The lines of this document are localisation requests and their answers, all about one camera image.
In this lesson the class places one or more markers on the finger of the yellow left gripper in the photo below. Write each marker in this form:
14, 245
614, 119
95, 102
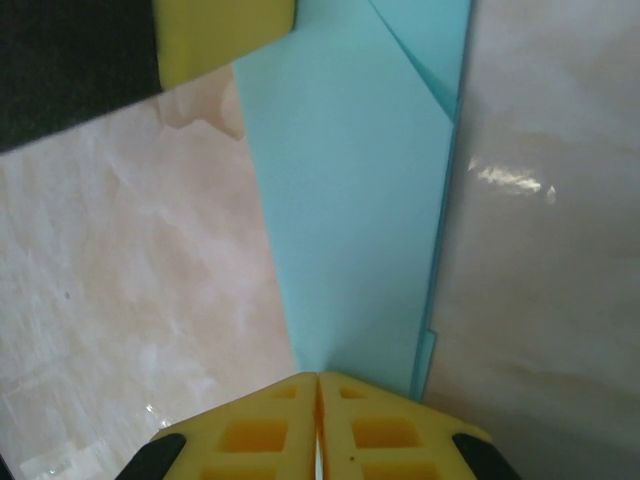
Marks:
210, 35

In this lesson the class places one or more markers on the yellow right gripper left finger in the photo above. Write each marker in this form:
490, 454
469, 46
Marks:
210, 425

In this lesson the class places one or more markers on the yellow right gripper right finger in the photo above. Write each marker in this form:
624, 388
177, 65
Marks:
430, 425

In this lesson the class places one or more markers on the teal paper sheet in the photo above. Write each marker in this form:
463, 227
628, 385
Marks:
350, 200

